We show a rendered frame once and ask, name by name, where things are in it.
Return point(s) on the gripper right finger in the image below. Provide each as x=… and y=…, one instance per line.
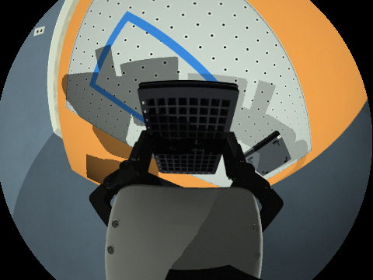
x=243, y=175

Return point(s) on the blue tape outline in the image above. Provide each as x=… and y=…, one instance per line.
x=169, y=42

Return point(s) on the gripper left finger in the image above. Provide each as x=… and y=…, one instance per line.
x=128, y=173

